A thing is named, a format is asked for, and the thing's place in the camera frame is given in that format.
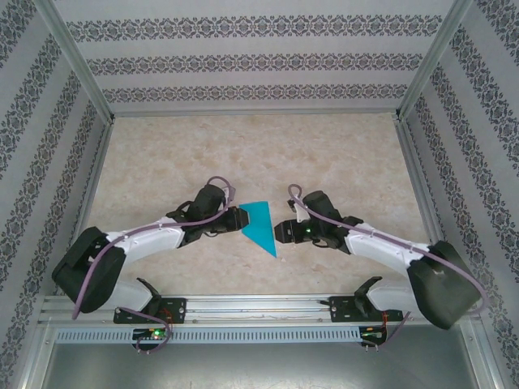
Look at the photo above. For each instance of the blue square paper sheet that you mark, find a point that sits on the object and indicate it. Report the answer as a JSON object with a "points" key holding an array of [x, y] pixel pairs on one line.
{"points": [[259, 227]]}

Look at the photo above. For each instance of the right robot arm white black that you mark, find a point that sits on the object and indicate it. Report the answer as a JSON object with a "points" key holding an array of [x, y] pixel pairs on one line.
{"points": [[377, 247]]}

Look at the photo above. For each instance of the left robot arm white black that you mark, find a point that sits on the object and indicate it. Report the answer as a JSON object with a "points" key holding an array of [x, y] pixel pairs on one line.
{"points": [[150, 239]]}

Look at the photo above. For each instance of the grey sheet metal panel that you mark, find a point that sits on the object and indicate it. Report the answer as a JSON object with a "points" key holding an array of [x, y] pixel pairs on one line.
{"points": [[259, 368]]}

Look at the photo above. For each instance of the control board with LED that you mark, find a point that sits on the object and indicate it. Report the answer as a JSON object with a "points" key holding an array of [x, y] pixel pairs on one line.
{"points": [[373, 334], [150, 334]]}

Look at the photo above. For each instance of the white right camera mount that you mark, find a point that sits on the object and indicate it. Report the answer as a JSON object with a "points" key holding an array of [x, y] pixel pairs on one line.
{"points": [[301, 212]]}

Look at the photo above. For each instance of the small black rail clamp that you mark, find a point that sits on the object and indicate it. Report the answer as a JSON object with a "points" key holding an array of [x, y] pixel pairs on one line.
{"points": [[324, 302]]}

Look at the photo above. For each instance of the aluminium table edge rail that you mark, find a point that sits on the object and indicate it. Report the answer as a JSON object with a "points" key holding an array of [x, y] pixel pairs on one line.
{"points": [[255, 112], [87, 202]]}

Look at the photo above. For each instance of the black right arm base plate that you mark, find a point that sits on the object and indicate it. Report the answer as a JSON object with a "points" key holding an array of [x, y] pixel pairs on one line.
{"points": [[340, 310]]}

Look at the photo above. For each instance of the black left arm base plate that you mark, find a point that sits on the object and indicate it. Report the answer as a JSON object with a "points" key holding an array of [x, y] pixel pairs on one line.
{"points": [[178, 310]]}

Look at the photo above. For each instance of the aluminium frame corner post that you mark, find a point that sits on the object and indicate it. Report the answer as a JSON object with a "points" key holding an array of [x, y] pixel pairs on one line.
{"points": [[431, 61], [80, 61]]}

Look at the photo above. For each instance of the aluminium frame upright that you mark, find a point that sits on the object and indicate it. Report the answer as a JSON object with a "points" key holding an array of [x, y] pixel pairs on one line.
{"points": [[484, 356], [36, 356]]}

